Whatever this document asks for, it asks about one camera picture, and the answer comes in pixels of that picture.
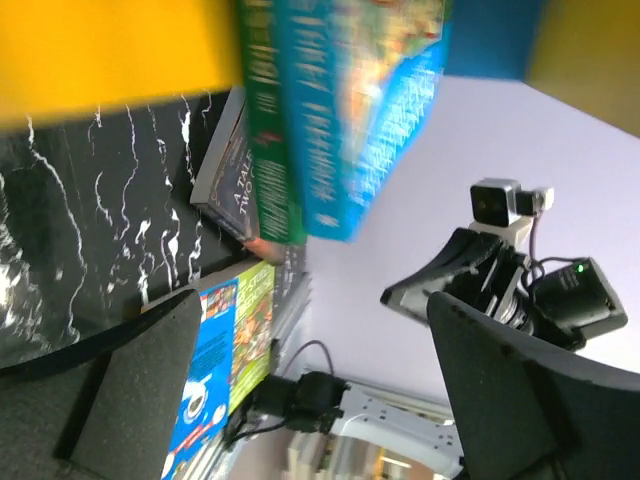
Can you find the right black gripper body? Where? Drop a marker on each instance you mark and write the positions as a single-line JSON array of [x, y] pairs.
[[565, 307]]

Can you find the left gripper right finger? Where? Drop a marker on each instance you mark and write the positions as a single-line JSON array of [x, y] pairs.
[[526, 409]]

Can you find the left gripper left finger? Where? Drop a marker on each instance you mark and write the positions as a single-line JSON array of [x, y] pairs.
[[105, 407]]

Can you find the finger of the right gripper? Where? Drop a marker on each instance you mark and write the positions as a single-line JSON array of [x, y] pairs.
[[461, 269]]

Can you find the blue 130-storey treehouse book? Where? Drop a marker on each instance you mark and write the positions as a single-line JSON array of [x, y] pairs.
[[205, 401]]

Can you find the blue 26-storey treehouse book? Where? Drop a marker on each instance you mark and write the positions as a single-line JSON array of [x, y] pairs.
[[360, 79]]

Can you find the green coin book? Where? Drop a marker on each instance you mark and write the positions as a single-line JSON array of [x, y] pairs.
[[279, 210]]

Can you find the dark tale of two cities book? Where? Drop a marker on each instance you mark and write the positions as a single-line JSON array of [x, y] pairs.
[[224, 189]]

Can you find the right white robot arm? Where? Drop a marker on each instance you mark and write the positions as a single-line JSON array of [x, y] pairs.
[[525, 404]]

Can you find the green 65-storey treehouse book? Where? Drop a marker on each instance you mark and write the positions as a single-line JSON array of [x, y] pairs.
[[252, 331]]

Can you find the black marble pattern mat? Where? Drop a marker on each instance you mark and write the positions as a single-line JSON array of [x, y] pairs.
[[96, 220]]

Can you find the colourful wooden bookshelf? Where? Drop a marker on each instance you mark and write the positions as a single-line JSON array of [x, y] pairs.
[[61, 59]]

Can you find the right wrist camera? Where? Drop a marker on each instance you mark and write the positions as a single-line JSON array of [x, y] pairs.
[[502, 207]]

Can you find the aluminium rail frame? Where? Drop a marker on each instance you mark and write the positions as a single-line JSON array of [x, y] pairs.
[[310, 450]]

